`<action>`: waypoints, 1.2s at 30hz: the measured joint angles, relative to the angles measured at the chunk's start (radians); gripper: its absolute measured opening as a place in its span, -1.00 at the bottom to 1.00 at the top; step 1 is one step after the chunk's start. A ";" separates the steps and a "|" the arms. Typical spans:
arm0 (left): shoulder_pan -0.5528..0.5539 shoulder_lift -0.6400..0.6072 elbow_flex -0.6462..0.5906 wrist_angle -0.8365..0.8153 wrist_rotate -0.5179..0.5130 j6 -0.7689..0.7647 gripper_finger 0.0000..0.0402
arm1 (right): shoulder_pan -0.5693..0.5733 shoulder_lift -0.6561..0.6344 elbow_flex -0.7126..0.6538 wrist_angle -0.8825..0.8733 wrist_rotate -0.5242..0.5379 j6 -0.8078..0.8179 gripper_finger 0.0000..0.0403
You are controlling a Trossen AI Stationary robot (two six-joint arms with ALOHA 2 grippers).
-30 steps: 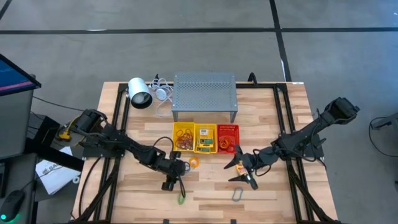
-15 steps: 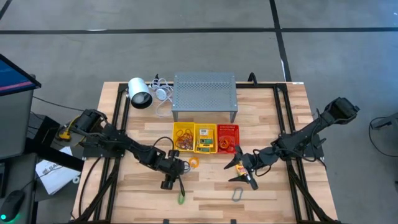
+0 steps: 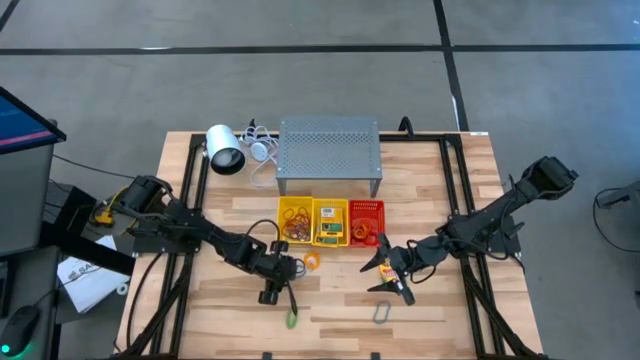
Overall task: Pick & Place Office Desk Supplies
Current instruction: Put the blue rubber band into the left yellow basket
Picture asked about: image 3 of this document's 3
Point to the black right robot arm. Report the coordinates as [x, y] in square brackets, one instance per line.
[500, 212]

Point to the white label sticker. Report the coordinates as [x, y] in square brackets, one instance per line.
[477, 133]

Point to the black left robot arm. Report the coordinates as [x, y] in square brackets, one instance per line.
[200, 232]

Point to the dark grey desk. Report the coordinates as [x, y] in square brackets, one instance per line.
[47, 280]

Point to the yellow plastic basket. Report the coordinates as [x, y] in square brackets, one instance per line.
[280, 202]
[316, 210]

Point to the grey floor stand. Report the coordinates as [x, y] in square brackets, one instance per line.
[625, 197]

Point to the white round puck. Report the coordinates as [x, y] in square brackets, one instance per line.
[259, 151]

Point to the black stand beam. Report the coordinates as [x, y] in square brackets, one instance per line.
[85, 250]

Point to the black computer mouse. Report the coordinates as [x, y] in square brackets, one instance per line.
[17, 330]

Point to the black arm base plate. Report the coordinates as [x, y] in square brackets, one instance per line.
[150, 245]
[500, 245]

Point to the grey cabinet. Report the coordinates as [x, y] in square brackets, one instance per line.
[25, 200]

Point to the grey perforated metal shelf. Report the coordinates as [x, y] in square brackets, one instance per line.
[330, 150]

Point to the brown rubber band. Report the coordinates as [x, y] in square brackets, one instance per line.
[301, 231]

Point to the white cylindrical spot lamp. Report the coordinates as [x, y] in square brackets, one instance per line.
[222, 142]

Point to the red plastic basket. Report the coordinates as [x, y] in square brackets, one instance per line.
[365, 207]

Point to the long red rubber band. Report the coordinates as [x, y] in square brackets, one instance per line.
[285, 215]

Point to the monitor with blue screen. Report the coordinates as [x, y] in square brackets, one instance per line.
[20, 125]

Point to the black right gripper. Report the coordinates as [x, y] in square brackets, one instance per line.
[406, 262]

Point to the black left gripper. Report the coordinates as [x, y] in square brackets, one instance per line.
[277, 267]

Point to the small crayon box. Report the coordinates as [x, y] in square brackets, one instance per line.
[322, 242]

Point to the white paper sheet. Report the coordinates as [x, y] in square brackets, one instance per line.
[90, 290]

